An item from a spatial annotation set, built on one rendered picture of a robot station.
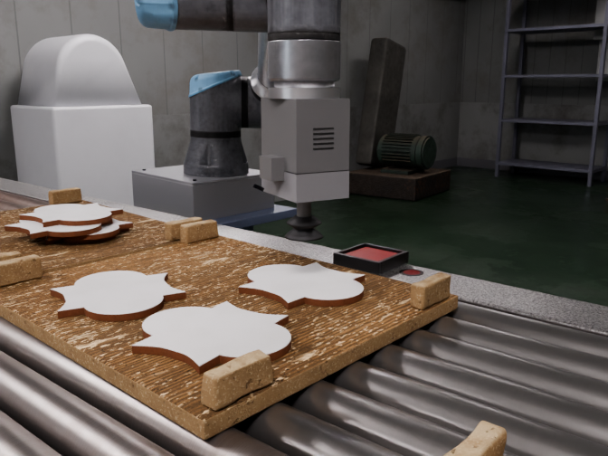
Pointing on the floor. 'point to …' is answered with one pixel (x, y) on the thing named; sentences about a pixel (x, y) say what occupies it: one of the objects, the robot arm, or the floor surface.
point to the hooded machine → (80, 119)
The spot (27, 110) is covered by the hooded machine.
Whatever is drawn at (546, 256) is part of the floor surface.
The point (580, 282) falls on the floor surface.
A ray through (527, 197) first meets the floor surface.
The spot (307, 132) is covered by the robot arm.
